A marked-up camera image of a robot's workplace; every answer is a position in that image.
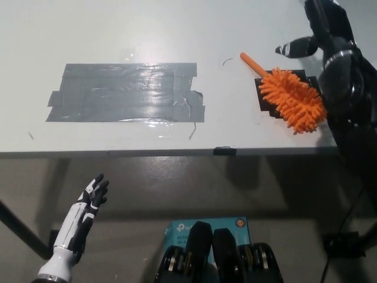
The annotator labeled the grey duct tape patch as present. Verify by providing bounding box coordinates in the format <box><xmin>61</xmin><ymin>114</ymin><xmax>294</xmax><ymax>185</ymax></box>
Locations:
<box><xmin>45</xmin><ymin>62</ymin><xmax>206</xmax><ymax>123</ymax></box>

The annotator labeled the black slanted table leg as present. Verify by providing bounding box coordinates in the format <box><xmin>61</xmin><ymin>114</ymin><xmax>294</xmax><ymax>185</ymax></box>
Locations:
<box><xmin>0</xmin><ymin>199</ymin><xmax>52</xmax><ymax>261</ymax></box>

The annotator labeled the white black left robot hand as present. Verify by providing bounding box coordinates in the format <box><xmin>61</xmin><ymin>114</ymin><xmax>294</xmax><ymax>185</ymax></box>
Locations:
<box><xmin>54</xmin><ymin>173</ymin><xmax>110</xmax><ymax>264</ymax></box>

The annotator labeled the orange microfibre duster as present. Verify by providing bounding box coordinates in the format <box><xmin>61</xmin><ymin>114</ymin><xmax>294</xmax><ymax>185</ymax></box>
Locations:
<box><xmin>239</xmin><ymin>52</ymin><xmax>328</xmax><ymax>136</ymax></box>

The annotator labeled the black tape square patch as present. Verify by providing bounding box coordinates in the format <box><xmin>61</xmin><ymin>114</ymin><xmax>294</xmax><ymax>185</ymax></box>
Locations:
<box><xmin>254</xmin><ymin>69</ymin><xmax>323</xmax><ymax>121</ymax></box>

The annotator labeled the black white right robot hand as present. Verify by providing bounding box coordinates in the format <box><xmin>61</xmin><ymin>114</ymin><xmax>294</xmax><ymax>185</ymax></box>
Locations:
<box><xmin>275</xmin><ymin>0</ymin><xmax>359</xmax><ymax>61</ymax></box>

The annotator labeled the teal router box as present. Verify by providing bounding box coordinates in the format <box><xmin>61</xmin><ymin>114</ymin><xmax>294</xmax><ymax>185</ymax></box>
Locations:
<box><xmin>163</xmin><ymin>217</ymin><xmax>252</xmax><ymax>266</ymax></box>

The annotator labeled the black cable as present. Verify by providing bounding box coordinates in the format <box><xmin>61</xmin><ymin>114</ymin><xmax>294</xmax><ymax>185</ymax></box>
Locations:
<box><xmin>320</xmin><ymin>182</ymin><xmax>366</xmax><ymax>283</ymax></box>

